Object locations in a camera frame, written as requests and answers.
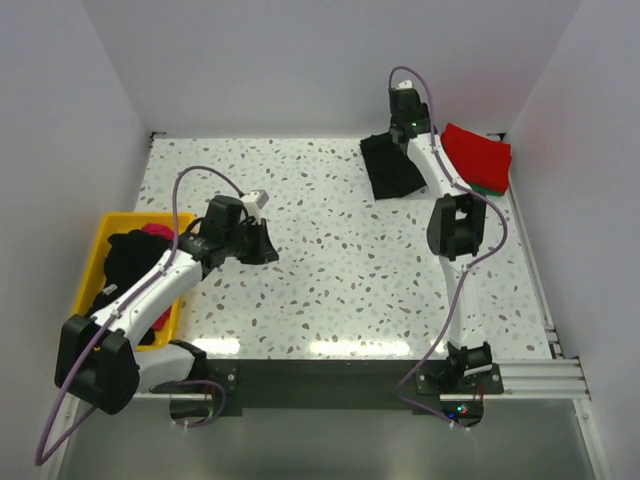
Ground black clothes in bin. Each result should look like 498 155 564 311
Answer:
85 228 172 317

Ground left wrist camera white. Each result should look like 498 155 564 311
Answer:
241 190 269 219

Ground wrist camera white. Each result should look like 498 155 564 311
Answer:
394 80 414 91
241 190 269 219

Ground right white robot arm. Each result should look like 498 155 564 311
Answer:
388 81 492 393

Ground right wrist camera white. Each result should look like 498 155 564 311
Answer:
394 80 414 91

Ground folded red t shirt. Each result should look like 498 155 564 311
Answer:
440 123 512 191

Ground black t shirt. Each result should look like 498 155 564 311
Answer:
360 133 426 200

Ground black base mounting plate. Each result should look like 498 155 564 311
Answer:
149 358 506 429

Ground folded green t shirt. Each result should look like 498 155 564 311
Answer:
470 184 506 197

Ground yellow plastic bin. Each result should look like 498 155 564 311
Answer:
72 212 182 351

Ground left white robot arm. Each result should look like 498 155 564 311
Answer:
54 190 279 415

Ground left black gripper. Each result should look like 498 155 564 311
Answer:
223 218 279 265

